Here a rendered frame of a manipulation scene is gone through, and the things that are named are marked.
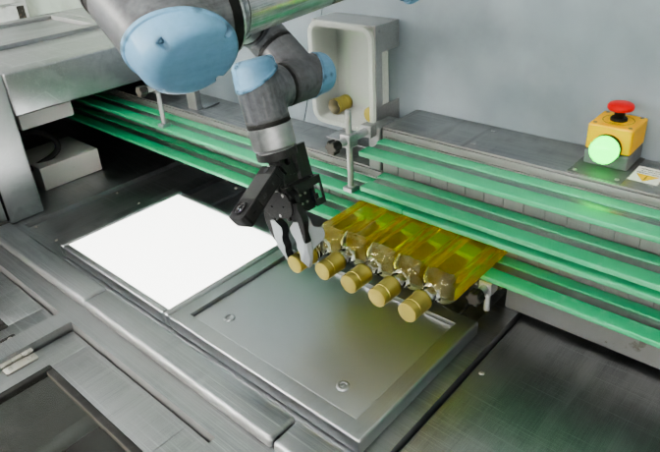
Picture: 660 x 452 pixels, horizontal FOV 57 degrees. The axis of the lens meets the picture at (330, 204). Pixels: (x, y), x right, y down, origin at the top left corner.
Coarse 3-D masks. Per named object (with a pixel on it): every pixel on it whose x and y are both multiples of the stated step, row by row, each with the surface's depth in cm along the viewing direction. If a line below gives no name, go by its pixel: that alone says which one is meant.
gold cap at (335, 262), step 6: (336, 252) 106; (324, 258) 104; (330, 258) 104; (336, 258) 104; (342, 258) 105; (318, 264) 103; (324, 264) 103; (330, 264) 103; (336, 264) 104; (342, 264) 105; (318, 270) 104; (324, 270) 103; (330, 270) 103; (336, 270) 104; (324, 276) 104; (330, 276) 103
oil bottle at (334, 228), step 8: (360, 200) 120; (352, 208) 118; (360, 208) 118; (368, 208) 117; (376, 208) 117; (336, 216) 115; (344, 216) 115; (352, 216) 115; (360, 216) 115; (328, 224) 113; (336, 224) 113; (344, 224) 113; (352, 224) 113; (328, 232) 111; (336, 232) 111; (344, 232) 111; (328, 240) 111; (336, 240) 110; (336, 248) 111
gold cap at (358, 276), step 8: (360, 264) 102; (352, 272) 100; (360, 272) 100; (368, 272) 101; (344, 280) 100; (352, 280) 99; (360, 280) 100; (368, 280) 102; (344, 288) 101; (352, 288) 100
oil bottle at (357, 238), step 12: (372, 216) 114; (384, 216) 113; (396, 216) 113; (360, 228) 110; (372, 228) 110; (384, 228) 110; (348, 240) 108; (360, 240) 107; (372, 240) 108; (360, 252) 107
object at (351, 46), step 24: (312, 24) 126; (336, 24) 122; (312, 48) 129; (336, 48) 134; (360, 48) 130; (336, 72) 136; (360, 72) 132; (336, 96) 139; (360, 96) 135; (336, 120) 133; (360, 120) 132
